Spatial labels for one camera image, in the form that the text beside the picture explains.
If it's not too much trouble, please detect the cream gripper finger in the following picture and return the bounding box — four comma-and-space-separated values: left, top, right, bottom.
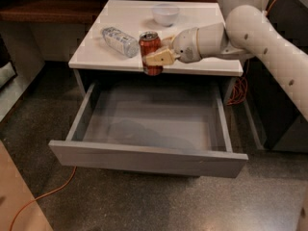
161, 37, 174, 48
142, 46, 180, 66

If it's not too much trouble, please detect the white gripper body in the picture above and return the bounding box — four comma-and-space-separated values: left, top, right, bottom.
172, 28, 201, 64

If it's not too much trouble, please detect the red coke can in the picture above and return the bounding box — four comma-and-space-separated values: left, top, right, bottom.
139, 31, 163, 76

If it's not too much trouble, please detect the grey top drawer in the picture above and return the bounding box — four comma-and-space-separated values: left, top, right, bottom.
49, 81, 248, 178

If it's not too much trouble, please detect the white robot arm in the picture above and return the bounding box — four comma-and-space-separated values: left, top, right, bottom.
171, 5, 308, 231

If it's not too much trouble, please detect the white top drawer cabinet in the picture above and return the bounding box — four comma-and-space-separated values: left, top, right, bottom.
69, 0, 243, 101

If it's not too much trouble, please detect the clear plastic water bottle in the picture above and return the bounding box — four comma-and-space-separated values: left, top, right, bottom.
102, 27, 139, 58

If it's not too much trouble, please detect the dark wooden shelf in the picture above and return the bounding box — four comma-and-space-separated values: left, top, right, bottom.
0, 0, 218, 26

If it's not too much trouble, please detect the orange extension cable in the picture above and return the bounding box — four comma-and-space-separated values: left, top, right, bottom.
8, 0, 308, 231

